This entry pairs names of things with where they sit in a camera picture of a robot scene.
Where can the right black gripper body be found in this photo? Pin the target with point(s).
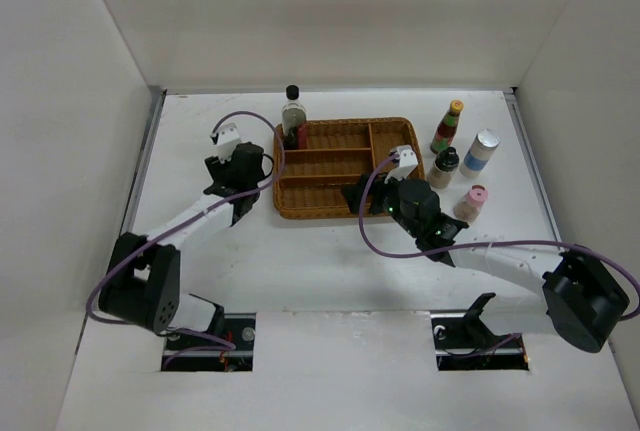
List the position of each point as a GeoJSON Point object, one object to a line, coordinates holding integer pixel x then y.
{"type": "Point", "coordinates": [392, 201]}

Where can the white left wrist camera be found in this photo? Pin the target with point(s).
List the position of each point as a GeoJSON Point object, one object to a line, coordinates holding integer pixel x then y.
{"type": "Point", "coordinates": [225, 139]}

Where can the black cap pepper shaker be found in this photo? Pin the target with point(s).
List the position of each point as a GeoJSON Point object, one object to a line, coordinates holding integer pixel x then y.
{"type": "Point", "coordinates": [443, 168]}

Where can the white blue cylindrical shaker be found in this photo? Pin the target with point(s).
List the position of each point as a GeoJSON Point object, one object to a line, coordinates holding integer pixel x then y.
{"type": "Point", "coordinates": [480, 152]}

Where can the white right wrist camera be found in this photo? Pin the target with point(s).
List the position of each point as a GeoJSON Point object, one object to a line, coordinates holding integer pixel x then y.
{"type": "Point", "coordinates": [405, 162]}

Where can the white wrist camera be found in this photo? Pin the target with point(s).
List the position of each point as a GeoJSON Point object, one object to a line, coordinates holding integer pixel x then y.
{"type": "Point", "coordinates": [405, 162]}
{"type": "Point", "coordinates": [225, 139]}

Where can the red green sauce bottle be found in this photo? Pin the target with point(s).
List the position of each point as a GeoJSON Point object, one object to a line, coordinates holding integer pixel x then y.
{"type": "Point", "coordinates": [447, 128]}

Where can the dark soy sauce bottle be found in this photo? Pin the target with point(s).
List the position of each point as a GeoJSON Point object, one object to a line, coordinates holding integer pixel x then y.
{"type": "Point", "coordinates": [294, 120]}

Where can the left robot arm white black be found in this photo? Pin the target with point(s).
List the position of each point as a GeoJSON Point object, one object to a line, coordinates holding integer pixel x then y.
{"type": "Point", "coordinates": [143, 282]}

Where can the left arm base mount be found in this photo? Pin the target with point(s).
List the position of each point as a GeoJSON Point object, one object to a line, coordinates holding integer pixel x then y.
{"type": "Point", "coordinates": [232, 349]}

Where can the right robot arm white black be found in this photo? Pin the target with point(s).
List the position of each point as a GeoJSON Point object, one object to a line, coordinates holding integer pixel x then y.
{"type": "Point", "coordinates": [570, 291]}

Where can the brown wicker divided basket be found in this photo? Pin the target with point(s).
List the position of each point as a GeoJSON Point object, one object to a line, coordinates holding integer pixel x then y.
{"type": "Point", "coordinates": [338, 153]}

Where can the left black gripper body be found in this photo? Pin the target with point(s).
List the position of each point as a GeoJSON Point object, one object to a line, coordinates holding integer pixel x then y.
{"type": "Point", "coordinates": [219, 169]}

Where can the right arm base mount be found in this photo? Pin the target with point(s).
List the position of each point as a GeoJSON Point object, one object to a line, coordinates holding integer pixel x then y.
{"type": "Point", "coordinates": [463, 342]}

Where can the pink cap spice shaker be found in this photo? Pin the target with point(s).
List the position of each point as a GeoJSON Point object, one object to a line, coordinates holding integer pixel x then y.
{"type": "Point", "coordinates": [470, 205]}

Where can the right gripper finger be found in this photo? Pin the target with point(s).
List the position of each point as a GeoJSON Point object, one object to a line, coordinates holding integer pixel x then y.
{"type": "Point", "coordinates": [353, 194]}
{"type": "Point", "coordinates": [383, 179]}

